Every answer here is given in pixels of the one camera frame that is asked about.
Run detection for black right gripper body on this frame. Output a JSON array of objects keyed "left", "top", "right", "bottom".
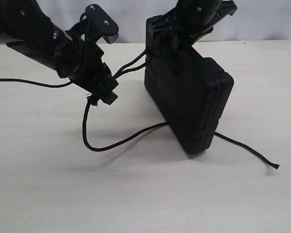
[{"left": 146, "top": 0, "right": 238, "bottom": 46}]

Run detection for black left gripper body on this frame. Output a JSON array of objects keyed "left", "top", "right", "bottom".
[{"left": 54, "top": 38, "right": 118, "bottom": 105}]

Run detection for black braided rope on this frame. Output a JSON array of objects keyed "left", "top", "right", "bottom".
[{"left": 83, "top": 50, "right": 280, "bottom": 169}]

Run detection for black plastic carry case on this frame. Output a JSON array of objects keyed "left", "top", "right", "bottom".
[{"left": 144, "top": 33, "right": 234, "bottom": 155}]

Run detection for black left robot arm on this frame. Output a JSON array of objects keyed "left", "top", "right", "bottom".
[{"left": 0, "top": 0, "right": 119, "bottom": 105}]

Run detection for white backdrop curtain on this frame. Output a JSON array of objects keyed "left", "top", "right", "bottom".
[{"left": 38, "top": 0, "right": 291, "bottom": 43}]

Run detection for thin black left cable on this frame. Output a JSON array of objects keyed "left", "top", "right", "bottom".
[{"left": 0, "top": 77, "right": 71, "bottom": 87}]

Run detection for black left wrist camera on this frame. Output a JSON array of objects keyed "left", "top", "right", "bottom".
[{"left": 67, "top": 4, "right": 119, "bottom": 44}]

